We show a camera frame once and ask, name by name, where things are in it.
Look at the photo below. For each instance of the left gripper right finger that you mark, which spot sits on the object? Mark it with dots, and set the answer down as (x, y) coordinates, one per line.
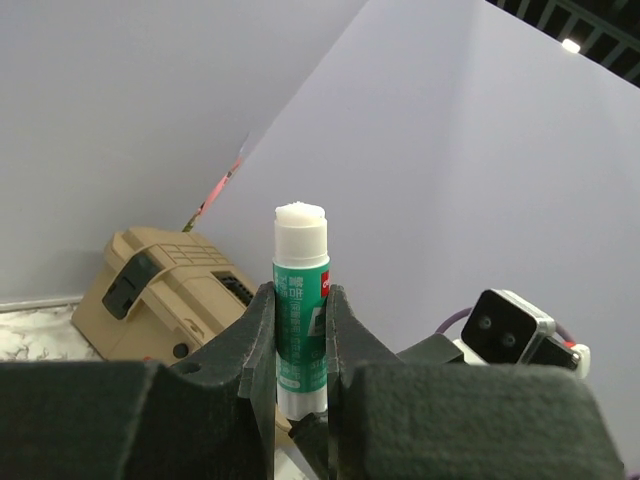
(391, 419)

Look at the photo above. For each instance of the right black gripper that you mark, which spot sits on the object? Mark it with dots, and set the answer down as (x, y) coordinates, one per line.
(311, 433)

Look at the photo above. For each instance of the green white glue stick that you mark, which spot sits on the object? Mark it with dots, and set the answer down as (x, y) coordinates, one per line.
(301, 278)

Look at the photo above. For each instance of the tan plastic tool case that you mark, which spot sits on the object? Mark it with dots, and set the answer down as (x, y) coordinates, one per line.
(163, 295)

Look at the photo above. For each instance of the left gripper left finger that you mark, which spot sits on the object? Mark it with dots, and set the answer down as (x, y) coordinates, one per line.
(209, 416)

